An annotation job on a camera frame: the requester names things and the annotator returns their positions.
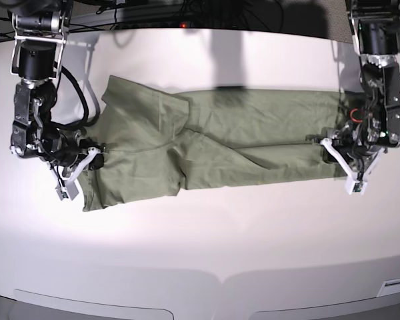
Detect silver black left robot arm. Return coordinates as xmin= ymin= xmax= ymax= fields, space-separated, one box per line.
xmin=310 ymin=1 xmax=400 ymax=195

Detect black power strip red light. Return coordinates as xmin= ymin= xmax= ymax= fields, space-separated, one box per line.
xmin=115 ymin=19 xmax=243 ymax=30

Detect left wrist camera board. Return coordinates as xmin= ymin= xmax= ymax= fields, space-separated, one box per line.
xmin=352 ymin=181 xmax=363 ymax=194

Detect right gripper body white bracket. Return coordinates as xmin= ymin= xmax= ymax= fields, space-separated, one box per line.
xmin=46 ymin=131 xmax=106 ymax=200

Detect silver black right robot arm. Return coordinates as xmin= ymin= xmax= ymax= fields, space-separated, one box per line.
xmin=9 ymin=1 xmax=105 ymax=200

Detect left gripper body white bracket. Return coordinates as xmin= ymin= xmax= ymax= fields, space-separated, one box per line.
xmin=306 ymin=123 xmax=387 ymax=195

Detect green T-shirt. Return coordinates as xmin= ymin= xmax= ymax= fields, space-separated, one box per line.
xmin=79 ymin=76 xmax=358 ymax=212

